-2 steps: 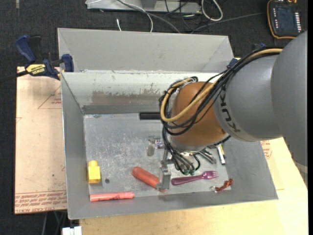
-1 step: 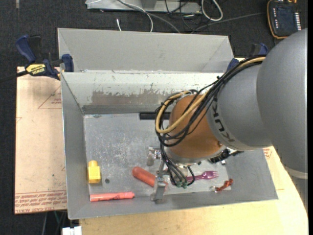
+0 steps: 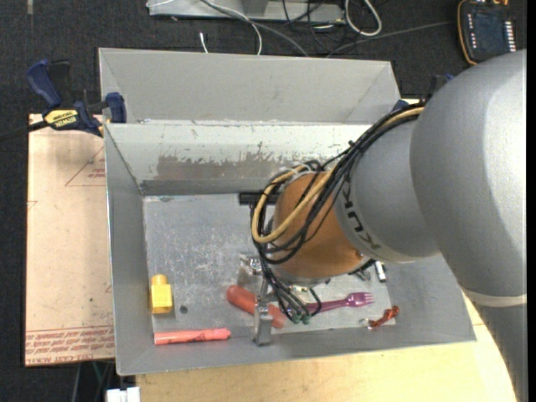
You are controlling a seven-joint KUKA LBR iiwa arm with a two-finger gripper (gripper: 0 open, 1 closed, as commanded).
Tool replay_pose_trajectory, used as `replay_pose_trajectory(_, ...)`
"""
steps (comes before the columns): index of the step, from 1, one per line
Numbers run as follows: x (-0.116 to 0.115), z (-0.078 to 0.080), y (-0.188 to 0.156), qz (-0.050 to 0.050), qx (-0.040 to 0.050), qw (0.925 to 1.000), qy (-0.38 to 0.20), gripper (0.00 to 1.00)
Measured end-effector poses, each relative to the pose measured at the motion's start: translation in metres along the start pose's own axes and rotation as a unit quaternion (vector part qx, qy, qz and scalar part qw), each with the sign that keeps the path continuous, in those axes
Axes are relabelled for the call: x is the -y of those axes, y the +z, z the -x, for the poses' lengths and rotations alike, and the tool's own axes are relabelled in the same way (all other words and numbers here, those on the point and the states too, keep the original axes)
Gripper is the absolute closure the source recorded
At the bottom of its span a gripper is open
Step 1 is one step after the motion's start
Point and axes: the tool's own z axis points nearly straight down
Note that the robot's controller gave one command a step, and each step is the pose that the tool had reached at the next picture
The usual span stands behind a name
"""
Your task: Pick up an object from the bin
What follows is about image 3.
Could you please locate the brown cardboard board, red print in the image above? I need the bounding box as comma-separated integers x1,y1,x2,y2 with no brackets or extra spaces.
24,113,116,368

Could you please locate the black flat block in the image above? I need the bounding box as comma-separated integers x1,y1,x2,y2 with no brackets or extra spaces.
238,191,280,205

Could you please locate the grey metal bin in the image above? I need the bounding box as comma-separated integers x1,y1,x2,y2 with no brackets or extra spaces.
98,47,477,377

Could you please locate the orange-red toy carrot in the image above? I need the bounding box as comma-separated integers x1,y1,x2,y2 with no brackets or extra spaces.
225,284,287,330

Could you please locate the pink marker pen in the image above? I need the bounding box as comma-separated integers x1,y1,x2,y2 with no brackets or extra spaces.
153,327,232,347

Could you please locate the purple plastic fork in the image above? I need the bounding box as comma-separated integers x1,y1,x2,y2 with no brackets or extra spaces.
304,291,376,315

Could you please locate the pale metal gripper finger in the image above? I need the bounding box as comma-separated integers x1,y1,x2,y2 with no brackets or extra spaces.
252,302,275,347
238,256,264,286

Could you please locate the yellow toy bottle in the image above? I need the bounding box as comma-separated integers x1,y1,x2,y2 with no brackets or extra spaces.
148,273,174,316

